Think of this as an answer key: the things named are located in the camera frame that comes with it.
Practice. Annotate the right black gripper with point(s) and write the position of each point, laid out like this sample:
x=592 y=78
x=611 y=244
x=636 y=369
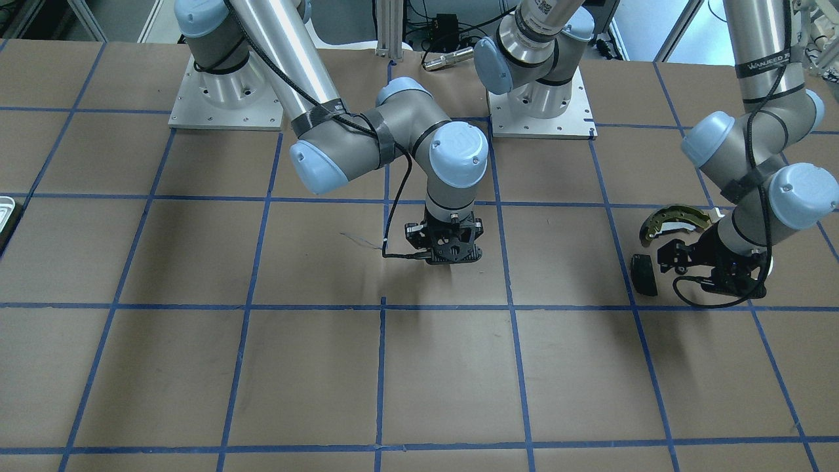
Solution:
x=414 y=232

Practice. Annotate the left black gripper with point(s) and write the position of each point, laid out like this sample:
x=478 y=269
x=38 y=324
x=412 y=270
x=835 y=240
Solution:
x=710 y=253

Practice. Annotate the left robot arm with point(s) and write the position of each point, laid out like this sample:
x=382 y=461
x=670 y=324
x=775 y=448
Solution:
x=532 y=50

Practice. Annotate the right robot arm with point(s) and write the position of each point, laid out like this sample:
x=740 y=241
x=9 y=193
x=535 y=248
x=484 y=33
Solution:
x=266 y=42

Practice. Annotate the black brake pad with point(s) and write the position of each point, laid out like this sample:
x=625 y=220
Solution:
x=642 y=275

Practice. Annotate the olive brake shoe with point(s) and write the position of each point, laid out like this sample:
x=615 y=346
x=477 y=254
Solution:
x=672 y=219

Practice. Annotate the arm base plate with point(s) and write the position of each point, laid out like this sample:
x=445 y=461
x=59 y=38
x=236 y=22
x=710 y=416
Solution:
x=226 y=101
x=539 y=111

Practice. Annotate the aluminium frame post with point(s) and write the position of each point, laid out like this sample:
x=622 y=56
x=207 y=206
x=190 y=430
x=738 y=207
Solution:
x=389 y=15

